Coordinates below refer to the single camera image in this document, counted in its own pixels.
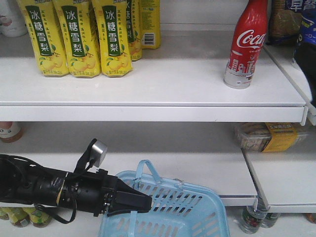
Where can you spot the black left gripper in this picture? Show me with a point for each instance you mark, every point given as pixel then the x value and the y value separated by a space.
pixel 94 189

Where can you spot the light blue plastic basket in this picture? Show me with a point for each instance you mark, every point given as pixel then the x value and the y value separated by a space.
pixel 179 209

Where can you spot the red coca cola bottle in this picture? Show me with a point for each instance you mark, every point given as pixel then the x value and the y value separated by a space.
pixel 248 39

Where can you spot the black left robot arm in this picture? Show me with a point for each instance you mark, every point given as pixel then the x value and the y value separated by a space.
pixel 60 194

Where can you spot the white shelf board top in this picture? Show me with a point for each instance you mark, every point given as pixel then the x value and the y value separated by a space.
pixel 180 81

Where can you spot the clear cookie box yellow label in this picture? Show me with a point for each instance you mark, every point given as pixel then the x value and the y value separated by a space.
pixel 270 136

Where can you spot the yellow pear drink carton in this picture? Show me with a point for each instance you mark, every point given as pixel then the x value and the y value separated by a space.
pixel 45 33
pixel 79 30
pixel 113 39

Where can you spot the blue white snack cup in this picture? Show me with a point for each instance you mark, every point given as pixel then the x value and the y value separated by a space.
pixel 305 49

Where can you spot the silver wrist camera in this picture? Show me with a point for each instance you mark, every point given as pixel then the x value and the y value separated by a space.
pixel 97 152

